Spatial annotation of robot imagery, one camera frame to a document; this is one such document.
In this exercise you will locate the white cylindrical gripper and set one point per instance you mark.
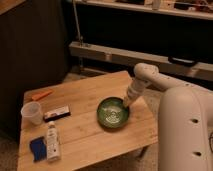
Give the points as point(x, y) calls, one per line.
point(134, 90)

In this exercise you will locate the green ceramic bowl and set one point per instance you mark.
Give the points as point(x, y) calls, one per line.
point(111, 113)

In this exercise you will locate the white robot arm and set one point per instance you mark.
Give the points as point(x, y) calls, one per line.
point(185, 112)

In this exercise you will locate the wooden table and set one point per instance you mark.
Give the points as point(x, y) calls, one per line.
point(83, 141)

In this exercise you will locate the metal pole stand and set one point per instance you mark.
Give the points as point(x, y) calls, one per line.
point(80, 39)

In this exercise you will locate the long grey case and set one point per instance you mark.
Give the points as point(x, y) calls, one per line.
point(130, 58)

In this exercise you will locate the orange marker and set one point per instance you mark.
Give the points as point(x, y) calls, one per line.
point(41, 95)

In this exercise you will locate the white tube bottle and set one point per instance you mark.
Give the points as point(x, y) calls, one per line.
point(52, 143)

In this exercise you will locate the clear plastic cup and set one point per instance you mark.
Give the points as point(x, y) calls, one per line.
point(32, 111)

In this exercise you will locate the blue cloth object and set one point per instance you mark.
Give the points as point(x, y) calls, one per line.
point(38, 149)

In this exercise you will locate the upper shelf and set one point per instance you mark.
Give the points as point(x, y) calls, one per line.
point(142, 8)

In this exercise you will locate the black case handle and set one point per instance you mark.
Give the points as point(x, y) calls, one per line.
point(182, 62)

